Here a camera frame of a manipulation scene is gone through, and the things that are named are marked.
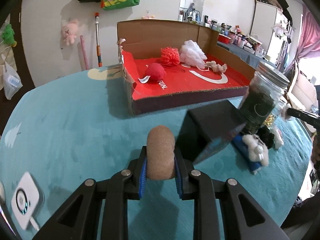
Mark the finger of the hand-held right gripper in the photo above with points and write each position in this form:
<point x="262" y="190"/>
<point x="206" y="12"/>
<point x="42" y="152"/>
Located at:
<point x="305" y="115"/>

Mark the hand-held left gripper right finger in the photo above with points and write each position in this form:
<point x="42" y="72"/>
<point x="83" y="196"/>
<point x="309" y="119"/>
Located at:
<point x="178" y="180"/>

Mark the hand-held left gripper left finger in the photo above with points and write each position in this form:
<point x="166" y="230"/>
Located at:
<point x="142" y="180"/>

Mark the round beige sponge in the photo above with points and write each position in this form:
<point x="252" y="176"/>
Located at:
<point x="161" y="152"/>

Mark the white and pink plush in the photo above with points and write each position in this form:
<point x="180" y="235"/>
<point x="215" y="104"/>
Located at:
<point x="277" y="137"/>

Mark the black scrunchie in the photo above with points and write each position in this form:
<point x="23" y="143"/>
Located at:
<point x="266" y="136"/>

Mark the white plush dog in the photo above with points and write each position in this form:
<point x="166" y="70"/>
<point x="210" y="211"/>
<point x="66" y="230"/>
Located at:
<point x="253" y="147"/>

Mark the blue cloth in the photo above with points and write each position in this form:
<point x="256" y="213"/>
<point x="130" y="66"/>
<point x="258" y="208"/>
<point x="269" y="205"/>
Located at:
<point x="240" y="147"/>

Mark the red cardboard box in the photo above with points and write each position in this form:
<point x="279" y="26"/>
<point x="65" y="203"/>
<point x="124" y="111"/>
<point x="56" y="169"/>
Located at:
<point x="195" y="85"/>

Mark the red heart plush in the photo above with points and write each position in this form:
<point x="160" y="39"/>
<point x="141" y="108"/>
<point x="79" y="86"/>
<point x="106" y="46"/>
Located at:
<point x="156" y="72"/>

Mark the coral knitted bath ball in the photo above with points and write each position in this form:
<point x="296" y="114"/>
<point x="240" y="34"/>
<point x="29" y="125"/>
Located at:
<point x="170" y="55"/>

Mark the white mesh bath pouf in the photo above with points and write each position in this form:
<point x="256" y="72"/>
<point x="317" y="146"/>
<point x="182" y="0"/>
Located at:
<point x="192" y="51"/>

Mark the clear jar with gold contents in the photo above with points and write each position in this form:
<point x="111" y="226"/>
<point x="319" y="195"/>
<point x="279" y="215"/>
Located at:
<point x="270" y="121"/>

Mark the glass jar with dark contents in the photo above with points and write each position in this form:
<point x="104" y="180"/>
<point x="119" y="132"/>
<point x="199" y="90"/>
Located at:
<point x="257" y="105"/>

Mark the patterned tin box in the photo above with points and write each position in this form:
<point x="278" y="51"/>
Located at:
<point x="207" y="122"/>

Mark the pink curtain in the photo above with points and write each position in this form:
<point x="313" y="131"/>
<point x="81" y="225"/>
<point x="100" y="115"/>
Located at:
<point x="308" y="35"/>

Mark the table with dark cloth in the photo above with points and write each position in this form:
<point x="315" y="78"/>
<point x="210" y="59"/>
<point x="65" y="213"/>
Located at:
<point x="237" y="52"/>

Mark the white wardrobe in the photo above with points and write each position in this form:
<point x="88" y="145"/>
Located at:
<point x="265" y="30"/>

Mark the row of cosmetic bottles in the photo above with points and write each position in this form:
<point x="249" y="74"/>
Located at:
<point x="235" y="33"/>

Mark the white power bank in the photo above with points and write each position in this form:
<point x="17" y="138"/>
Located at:
<point x="25" y="200"/>

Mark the pink stick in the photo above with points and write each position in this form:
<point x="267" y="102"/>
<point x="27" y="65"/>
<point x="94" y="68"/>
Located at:
<point x="84" y="52"/>

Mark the dark brown door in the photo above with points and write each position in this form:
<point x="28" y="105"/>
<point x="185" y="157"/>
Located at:
<point x="28" y="80"/>

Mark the small pink plush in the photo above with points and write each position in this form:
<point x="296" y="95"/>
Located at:
<point x="148" y="17"/>

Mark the clear plastic bag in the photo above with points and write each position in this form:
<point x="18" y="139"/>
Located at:
<point x="11" y="82"/>

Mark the pink plush toy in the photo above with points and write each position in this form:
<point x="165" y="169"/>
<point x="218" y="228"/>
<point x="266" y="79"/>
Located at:
<point x="70" y="31"/>

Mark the green plush toy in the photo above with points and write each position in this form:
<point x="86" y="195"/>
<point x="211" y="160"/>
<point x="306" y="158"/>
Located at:
<point x="8" y="33"/>

